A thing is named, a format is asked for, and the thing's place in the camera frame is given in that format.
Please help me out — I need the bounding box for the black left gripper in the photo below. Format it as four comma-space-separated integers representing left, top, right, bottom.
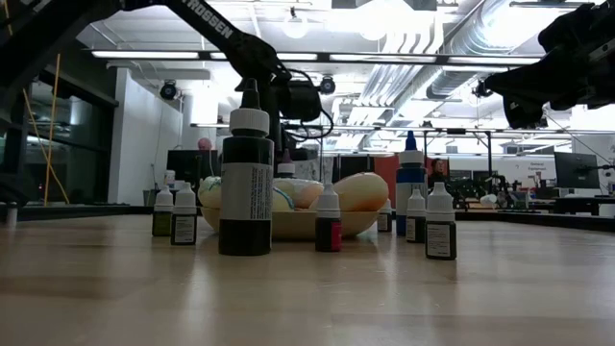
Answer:
266, 76, 324, 167

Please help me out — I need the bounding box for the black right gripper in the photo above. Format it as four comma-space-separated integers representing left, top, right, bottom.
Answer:
484, 0, 615, 130

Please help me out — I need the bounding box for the large purple food coloring bottle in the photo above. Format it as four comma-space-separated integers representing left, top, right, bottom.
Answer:
277, 148, 297, 180

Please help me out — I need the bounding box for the large black food coloring bottle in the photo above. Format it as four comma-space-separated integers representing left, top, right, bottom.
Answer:
218, 79, 275, 258

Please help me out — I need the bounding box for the small white-capped coloring bottle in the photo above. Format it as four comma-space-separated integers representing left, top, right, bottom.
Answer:
425, 181, 457, 261
377, 198, 394, 234
406, 187, 428, 244

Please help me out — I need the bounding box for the large blue food coloring bottle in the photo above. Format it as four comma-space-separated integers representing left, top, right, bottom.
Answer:
395, 130, 429, 237

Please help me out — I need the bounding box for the small black food coloring bottle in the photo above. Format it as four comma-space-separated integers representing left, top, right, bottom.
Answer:
170, 182, 198, 247

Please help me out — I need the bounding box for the small green food coloring bottle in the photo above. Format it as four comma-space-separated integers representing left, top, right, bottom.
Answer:
152, 185, 175, 238

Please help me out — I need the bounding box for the small red food coloring bottle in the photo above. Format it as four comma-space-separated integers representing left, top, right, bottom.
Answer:
314, 182, 343, 254

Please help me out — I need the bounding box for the white donut with blue patches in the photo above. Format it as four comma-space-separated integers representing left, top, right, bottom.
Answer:
272, 177, 326, 210

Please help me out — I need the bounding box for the blue frosted donut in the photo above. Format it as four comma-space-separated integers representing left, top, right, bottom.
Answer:
271, 185, 297, 212

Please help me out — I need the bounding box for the plate of colourful donuts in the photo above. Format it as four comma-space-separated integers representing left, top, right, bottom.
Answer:
199, 205, 381, 241

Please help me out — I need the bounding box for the green donut with black stripes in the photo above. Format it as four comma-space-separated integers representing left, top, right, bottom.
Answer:
198, 175, 223, 210

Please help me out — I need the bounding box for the white sign board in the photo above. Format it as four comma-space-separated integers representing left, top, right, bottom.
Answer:
526, 159, 554, 189

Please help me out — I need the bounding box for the black computer monitor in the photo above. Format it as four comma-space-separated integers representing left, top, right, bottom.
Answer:
553, 151, 602, 190
166, 149, 221, 184

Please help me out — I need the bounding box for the orange partition panel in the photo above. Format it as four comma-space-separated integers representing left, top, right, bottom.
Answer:
374, 154, 403, 193

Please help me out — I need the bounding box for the white globe ceiling lamp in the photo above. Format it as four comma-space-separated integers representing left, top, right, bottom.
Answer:
282, 13, 309, 40

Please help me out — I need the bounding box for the black overhead light bar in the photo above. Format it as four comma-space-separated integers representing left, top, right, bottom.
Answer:
90, 49, 542, 67

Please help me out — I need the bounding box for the silver ventilation duct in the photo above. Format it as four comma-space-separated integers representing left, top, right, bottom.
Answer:
425, 0, 534, 100

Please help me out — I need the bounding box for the black background rig frame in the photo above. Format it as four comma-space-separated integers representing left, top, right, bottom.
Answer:
191, 122, 496, 184

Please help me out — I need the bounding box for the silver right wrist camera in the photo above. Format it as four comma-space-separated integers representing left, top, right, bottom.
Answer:
589, 40, 615, 62

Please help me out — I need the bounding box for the yellow hanging cable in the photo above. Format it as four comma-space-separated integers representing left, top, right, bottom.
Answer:
43, 52, 62, 204

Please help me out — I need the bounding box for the yellow extension cable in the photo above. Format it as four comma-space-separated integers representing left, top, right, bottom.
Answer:
21, 88, 71, 206

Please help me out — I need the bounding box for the white cylinder post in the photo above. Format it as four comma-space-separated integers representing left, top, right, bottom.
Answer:
4, 201, 19, 230

